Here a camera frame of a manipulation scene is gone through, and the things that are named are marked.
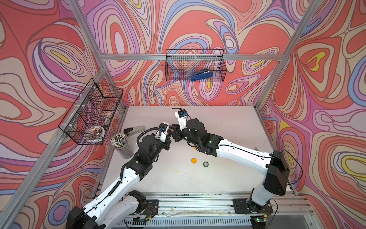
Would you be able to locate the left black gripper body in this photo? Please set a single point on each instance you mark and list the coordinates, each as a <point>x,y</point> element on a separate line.
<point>165,145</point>

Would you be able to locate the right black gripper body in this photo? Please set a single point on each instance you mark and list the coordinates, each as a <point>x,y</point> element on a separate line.
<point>179,135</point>

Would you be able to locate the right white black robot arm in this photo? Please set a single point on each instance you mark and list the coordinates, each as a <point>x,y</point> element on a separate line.
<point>272,165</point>

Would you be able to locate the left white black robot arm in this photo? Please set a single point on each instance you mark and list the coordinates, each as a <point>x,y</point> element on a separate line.
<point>120,199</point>

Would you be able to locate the teal jar lid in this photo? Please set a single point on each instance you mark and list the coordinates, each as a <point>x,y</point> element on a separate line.
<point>205,164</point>

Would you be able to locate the grey stapler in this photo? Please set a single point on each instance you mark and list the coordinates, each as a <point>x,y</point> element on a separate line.
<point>133,130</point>

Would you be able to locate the cup of pencils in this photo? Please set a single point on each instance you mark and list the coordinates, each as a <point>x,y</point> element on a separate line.
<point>121,145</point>

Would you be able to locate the blue stapler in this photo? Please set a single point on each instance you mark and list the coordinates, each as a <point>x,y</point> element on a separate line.
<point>201,75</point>

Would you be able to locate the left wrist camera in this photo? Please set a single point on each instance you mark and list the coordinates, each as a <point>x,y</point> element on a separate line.
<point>164,127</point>

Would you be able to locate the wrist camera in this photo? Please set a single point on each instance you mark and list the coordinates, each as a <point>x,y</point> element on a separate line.
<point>181,115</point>
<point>164,127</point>

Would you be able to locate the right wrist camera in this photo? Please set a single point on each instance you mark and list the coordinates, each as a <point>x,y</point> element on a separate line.
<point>181,115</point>

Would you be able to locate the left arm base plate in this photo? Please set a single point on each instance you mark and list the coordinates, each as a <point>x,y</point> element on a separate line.
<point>148,207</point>

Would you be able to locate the back black wire basket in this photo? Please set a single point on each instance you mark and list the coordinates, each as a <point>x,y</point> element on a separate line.
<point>180,64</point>

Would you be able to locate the black wire basket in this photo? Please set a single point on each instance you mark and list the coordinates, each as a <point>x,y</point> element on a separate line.
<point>95,105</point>
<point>180,64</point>

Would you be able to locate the left black wire basket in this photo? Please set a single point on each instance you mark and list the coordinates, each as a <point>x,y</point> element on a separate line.
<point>95,105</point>

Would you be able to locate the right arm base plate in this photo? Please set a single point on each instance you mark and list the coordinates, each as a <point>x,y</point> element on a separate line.
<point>245,206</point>

